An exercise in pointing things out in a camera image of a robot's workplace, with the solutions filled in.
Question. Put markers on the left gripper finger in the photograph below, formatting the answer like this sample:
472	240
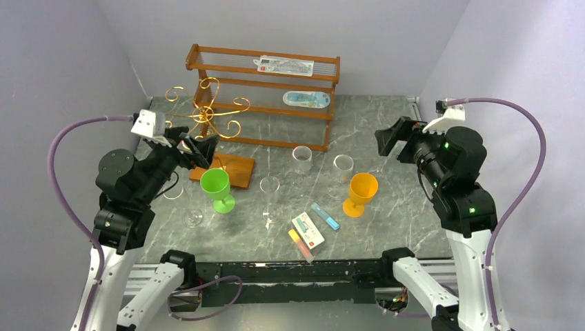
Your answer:
196	159
206	146

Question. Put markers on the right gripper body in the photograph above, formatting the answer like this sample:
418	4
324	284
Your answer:
404	143

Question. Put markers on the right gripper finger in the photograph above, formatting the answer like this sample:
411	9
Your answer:
387	139
403	127

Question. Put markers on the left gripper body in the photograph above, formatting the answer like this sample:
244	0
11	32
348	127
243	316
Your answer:
184	156

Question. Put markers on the clear wine glass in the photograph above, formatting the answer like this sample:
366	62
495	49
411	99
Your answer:
180	195
302	158
343	166

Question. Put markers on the clear champagne flute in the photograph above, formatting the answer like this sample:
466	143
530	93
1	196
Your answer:
270	186

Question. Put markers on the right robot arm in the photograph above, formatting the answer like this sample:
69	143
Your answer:
450	163

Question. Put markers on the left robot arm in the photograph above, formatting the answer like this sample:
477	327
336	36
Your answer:
128	188

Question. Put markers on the green plastic goblet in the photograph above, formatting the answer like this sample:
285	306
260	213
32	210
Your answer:
216	184

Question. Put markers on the orange plastic goblet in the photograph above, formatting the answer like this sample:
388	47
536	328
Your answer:
362	188

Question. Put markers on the wooden two-tier shelf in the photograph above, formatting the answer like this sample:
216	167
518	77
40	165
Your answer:
243	105

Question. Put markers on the blue packaged item lower shelf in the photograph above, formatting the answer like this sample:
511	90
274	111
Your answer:
306	99

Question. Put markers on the blue marker pen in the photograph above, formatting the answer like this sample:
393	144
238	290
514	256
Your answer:
325	216

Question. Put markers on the packaged item top shelf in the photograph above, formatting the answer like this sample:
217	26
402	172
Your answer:
281	65

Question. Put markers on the small white teal box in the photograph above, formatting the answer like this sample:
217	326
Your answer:
307	230

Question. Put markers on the yellow pink marker pen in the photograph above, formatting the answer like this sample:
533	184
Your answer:
305	252

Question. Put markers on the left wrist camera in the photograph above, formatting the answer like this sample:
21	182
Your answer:
149	124

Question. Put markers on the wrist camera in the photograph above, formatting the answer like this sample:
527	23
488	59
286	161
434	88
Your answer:
149	124
451	116

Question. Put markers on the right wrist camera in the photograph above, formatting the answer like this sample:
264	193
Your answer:
451	116

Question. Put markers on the black base frame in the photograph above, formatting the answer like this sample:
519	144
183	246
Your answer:
249	282

